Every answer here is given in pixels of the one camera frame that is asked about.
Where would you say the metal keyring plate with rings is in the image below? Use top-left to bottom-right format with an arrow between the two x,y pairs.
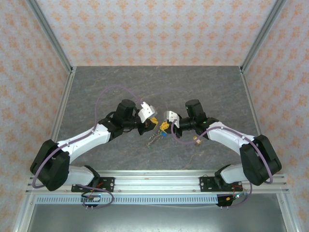
146,130 -> 163,149

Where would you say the grey metal sheet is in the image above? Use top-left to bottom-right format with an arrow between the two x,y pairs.
26,204 -> 290,232

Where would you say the small circuit board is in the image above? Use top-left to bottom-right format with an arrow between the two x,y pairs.
81,193 -> 101,203
225,193 -> 249,202

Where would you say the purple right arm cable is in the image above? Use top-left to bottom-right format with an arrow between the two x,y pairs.
170,125 -> 275,208

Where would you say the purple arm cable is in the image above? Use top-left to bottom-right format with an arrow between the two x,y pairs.
31,86 -> 145,210
170,125 -> 275,208

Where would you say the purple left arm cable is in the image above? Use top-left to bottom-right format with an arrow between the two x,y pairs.
31,86 -> 145,210

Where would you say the wide aluminium frame rail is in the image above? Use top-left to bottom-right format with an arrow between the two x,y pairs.
26,170 -> 290,194

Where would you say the aluminium side rail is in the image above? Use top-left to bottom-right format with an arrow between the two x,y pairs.
239,67 -> 276,174
38,67 -> 77,174

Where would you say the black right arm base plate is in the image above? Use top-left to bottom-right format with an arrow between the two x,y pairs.
199,176 -> 242,193

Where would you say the slotted grey cable duct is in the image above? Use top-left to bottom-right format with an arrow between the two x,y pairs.
35,195 -> 219,205

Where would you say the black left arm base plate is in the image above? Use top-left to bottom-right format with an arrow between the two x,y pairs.
71,177 -> 115,193

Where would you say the aluminium frame post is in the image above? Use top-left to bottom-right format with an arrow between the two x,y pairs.
240,0 -> 288,73
26,0 -> 74,73

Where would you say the short aluminium frame leg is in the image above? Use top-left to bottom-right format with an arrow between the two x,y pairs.
277,193 -> 302,232
13,193 -> 37,232

